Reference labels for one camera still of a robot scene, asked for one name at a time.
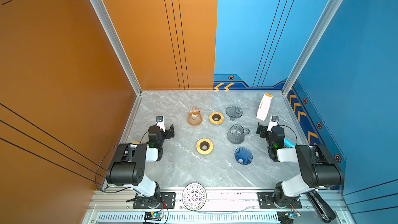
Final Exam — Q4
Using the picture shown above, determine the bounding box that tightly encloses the coffee filter box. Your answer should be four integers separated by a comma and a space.
256, 93, 273, 121

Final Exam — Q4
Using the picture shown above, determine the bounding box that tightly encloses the blue glass dripper cone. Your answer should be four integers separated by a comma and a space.
234, 147, 253, 165

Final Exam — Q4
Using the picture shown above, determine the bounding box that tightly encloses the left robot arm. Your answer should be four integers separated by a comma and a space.
106, 125, 175, 208

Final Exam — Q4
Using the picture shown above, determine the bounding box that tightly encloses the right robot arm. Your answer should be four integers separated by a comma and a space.
256, 123, 344, 208

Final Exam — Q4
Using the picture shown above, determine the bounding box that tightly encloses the grey glass dripper cone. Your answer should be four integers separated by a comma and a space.
226, 105, 243, 121

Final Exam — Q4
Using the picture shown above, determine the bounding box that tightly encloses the blue cylinder tool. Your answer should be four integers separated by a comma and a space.
284, 139, 295, 148

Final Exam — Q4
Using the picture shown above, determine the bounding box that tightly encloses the grey glass mug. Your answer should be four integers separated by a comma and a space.
227, 124, 250, 144

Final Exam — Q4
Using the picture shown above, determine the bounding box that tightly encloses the orange glass carafe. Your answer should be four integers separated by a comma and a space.
188, 106, 203, 126

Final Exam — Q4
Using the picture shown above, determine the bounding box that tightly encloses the white patterned bowl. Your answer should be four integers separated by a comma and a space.
182, 183, 207, 211

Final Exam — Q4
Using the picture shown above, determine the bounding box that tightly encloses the right circuit board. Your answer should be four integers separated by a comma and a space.
277, 212, 301, 224

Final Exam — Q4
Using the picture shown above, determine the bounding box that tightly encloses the circuit board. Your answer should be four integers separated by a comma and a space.
277, 212, 301, 224
144, 212, 164, 223

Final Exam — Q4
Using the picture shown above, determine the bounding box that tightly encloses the left circuit board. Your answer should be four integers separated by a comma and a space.
144, 212, 164, 223

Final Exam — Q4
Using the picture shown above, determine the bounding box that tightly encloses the black stapler-like tool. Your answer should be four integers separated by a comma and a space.
306, 190, 336, 224

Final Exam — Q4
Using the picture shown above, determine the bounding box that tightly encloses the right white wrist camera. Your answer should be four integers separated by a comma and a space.
267, 115, 279, 132

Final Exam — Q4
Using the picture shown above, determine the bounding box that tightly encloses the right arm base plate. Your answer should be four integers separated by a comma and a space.
257, 192, 302, 209

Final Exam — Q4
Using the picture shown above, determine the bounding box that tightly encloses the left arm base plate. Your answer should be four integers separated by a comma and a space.
133, 192, 176, 209

